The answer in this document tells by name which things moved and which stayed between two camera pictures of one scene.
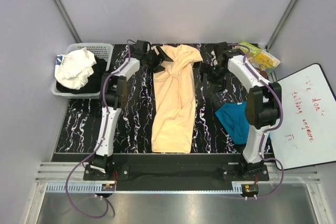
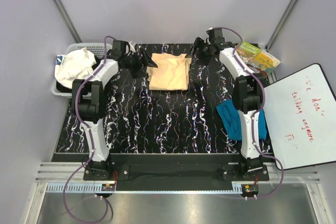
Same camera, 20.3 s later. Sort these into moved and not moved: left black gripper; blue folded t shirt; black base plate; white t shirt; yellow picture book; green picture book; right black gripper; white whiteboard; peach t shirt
Moved: right black gripper; left black gripper; peach t shirt
Not moved: black base plate; blue folded t shirt; white whiteboard; green picture book; yellow picture book; white t shirt
